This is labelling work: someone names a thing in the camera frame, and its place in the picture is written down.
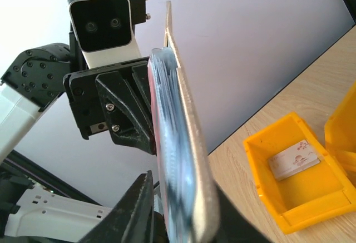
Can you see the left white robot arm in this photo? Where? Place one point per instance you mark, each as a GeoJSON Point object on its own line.
{"type": "Point", "coordinates": [31, 85]}

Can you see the black aluminium frame rail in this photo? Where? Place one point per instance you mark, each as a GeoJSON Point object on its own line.
{"type": "Point", "coordinates": [24, 166]}

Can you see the pink floral card stack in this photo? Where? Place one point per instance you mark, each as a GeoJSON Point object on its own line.
{"type": "Point", "coordinates": [293, 160]}

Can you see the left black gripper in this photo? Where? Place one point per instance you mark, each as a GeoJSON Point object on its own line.
{"type": "Point", "coordinates": [113, 98]}

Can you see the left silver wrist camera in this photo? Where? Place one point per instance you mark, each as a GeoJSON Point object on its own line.
{"type": "Point", "coordinates": [105, 29]}

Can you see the yellow bin with pink cards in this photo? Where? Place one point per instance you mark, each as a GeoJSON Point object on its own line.
{"type": "Point", "coordinates": [308, 197]}

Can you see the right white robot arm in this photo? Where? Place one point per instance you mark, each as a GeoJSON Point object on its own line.
{"type": "Point", "coordinates": [29, 210]}

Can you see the beige leather card holder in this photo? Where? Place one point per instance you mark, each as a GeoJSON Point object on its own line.
{"type": "Point", "coordinates": [188, 193]}

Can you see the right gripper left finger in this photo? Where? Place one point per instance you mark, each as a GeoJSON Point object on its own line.
{"type": "Point", "coordinates": [132, 219]}

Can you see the yellow bin with black cards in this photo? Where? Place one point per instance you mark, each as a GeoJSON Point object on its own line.
{"type": "Point", "coordinates": [339, 132]}

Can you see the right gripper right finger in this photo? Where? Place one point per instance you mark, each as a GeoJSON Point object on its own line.
{"type": "Point", "coordinates": [234, 227]}

